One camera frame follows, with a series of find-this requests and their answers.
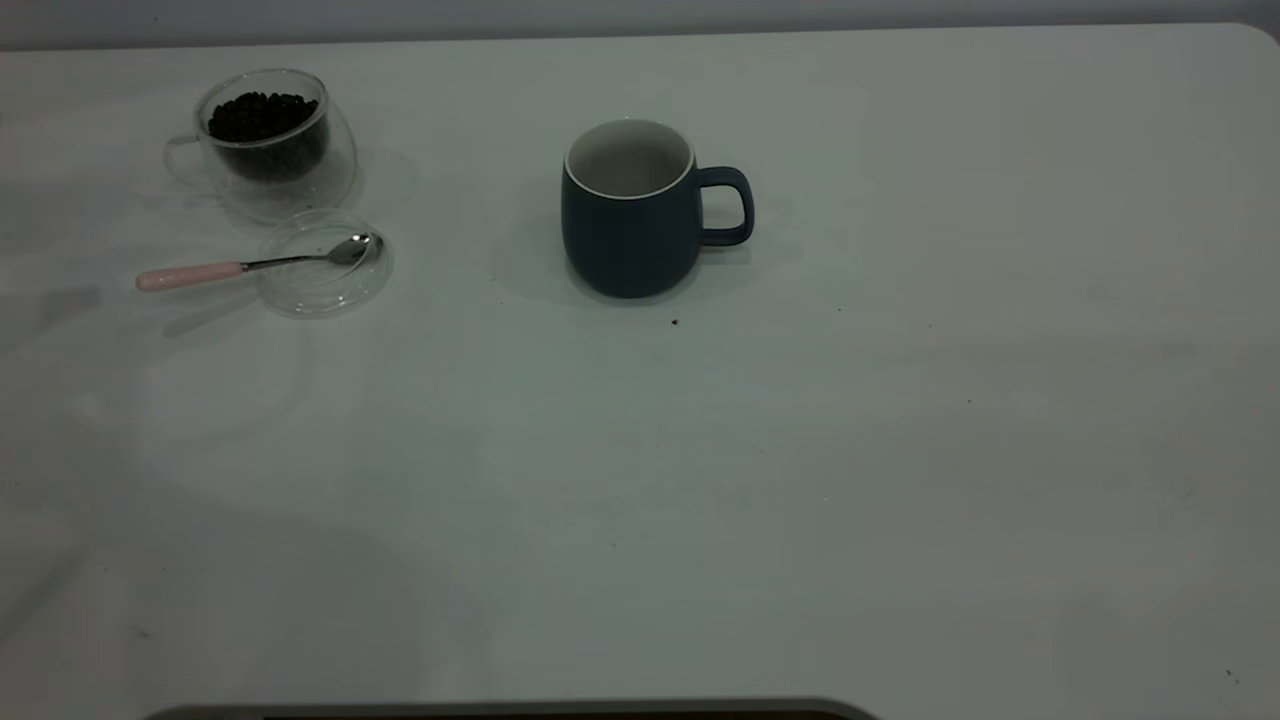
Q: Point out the clear double-walled glass cup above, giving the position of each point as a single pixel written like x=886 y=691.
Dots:
x=290 y=190

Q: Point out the clear glass saucer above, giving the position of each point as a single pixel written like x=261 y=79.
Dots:
x=325 y=285

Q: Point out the dark grey ceramic mug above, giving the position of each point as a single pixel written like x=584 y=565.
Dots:
x=625 y=240

